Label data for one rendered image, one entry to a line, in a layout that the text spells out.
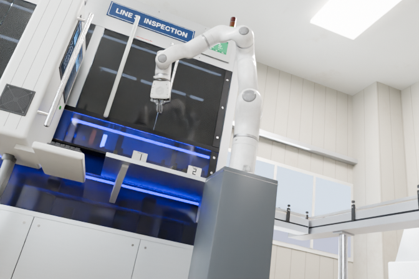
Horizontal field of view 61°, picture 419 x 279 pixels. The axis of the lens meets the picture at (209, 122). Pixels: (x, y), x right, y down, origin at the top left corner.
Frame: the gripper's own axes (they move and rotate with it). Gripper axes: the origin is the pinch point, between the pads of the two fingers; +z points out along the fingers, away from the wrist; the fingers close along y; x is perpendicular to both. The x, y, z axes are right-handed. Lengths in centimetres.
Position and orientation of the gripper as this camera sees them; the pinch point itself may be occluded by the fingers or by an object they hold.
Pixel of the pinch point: (159, 109)
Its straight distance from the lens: 191.9
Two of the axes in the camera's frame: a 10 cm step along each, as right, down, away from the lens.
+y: 9.9, 0.5, -1.4
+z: -0.8, 9.9, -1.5
